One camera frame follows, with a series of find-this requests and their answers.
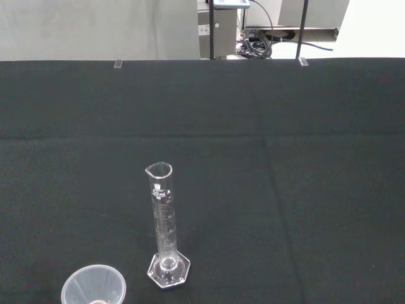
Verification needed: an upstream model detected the black cloth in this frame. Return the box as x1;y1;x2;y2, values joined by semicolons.
0;58;405;304

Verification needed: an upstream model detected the grey metal cabinet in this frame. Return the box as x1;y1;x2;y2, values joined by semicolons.
197;8;241;60

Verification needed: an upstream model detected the thin black pole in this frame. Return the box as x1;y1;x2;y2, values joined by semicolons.
208;0;216;60
296;0;309;60

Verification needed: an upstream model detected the grey device with blue panel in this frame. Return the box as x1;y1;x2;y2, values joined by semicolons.
212;0;252;9

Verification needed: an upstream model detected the clear plastic funnel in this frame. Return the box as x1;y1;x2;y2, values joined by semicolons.
61;264;127;304

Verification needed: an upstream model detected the black cable bundle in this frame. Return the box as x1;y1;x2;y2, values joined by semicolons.
235;28;273;60

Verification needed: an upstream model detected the black hose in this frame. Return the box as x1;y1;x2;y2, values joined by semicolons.
271;34;335;53

